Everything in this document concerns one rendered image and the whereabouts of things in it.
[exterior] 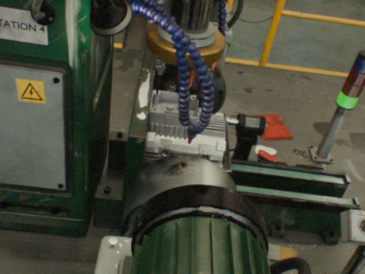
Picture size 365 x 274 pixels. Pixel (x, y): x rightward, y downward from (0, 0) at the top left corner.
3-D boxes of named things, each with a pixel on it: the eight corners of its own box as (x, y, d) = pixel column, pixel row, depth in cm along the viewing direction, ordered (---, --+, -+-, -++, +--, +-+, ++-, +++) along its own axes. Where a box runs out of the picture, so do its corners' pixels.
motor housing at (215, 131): (139, 189, 112) (146, 134, 100) (146, 144, 127) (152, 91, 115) (213, 198, 114) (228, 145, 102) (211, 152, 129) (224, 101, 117)
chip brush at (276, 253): (225, 252, 115) (226, 250, 115) (226, 237, 119) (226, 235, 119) (299, 266, 116) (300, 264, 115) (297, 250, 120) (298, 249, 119)
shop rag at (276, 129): (293, 139, 161) (293, 137, 160) (264, 140, 158) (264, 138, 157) (278, 115, 172) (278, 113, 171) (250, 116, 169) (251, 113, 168)
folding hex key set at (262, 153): (254, 156, 150) (256, 152, 148) (259, 152, 152) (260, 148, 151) (275, 169, 146) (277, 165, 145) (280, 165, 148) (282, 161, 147)
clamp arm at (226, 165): (215, 119, 128) (219, 178, 108) (217, 111, 127) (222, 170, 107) (226, 121, 129) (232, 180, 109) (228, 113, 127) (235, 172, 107)
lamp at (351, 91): (344, 96, 136) (349, 85, 134) (339, 87, 141) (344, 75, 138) (361, 99, 137) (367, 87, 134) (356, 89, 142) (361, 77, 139)
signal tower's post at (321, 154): (312, 161, 152) (360, 58, 127) (307, 146, 159) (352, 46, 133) (333, 164, 153) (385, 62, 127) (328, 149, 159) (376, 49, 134)
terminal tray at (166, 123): (146, 135, 106) (149, 112, 101) (150, 111, 114) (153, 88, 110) (193, 141, 107) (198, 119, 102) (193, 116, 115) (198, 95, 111)
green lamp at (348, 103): (338, 108, 139) (344, 96, 136) (333, 98, 144) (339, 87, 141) (356, 111, 140) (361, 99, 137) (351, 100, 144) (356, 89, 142)
